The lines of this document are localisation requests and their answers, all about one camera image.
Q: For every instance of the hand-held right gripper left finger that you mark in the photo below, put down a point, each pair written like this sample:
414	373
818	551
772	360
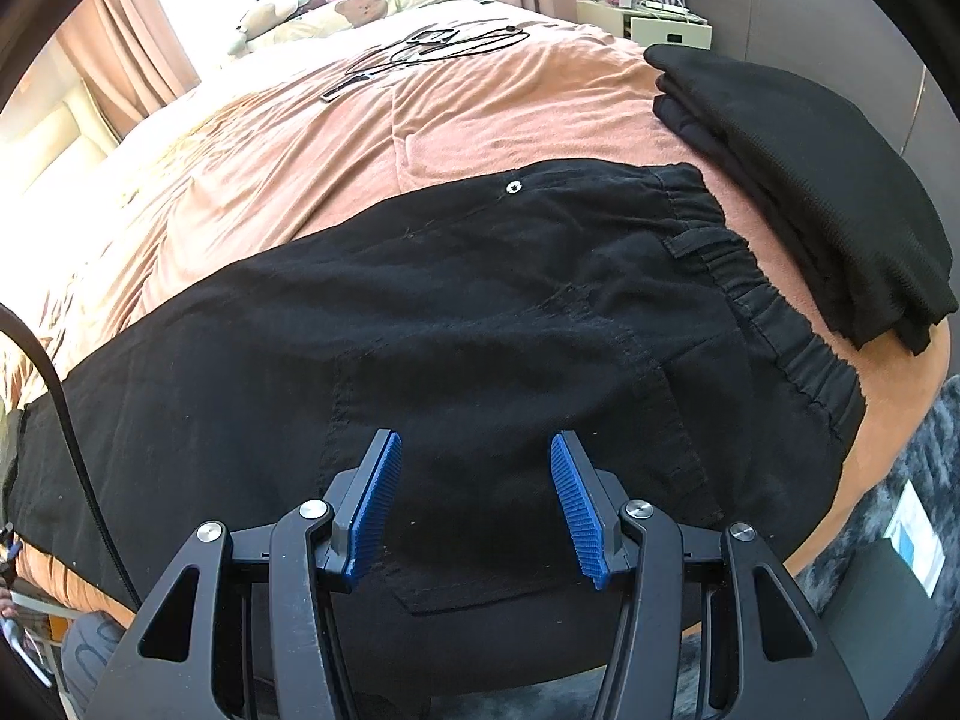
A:
371	510

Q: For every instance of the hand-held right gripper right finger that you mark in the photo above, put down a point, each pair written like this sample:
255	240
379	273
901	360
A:
581	517

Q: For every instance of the black pants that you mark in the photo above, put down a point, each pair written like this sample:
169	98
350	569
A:
450	315

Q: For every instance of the dark grey object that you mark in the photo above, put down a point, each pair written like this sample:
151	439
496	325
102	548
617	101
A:
870	615

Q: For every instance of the grey shaggy rug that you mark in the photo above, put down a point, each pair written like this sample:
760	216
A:
892	435

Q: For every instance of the white blue booklet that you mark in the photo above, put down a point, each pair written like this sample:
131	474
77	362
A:
915	532

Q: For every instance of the orange bed blanket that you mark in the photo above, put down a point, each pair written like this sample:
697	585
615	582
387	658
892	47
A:
300	165

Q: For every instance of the stack of folded black clothes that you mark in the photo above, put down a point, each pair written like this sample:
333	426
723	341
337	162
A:
810	187

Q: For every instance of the black phone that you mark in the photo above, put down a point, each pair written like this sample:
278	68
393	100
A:
347	88

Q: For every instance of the cream bed sheet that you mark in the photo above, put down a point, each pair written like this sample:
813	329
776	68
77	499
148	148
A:
262	82

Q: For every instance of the small black device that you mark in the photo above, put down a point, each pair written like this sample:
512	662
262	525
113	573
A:
433	40

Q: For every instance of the white padded headboard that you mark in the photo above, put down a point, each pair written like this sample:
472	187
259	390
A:
64	135

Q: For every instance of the white nightstand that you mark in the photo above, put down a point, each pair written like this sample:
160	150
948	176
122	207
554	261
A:
652	26

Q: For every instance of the beige plush bear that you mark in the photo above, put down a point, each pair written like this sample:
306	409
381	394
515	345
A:
270	19

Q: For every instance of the bear print cushion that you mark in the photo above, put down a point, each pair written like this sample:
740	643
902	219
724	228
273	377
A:
375	7

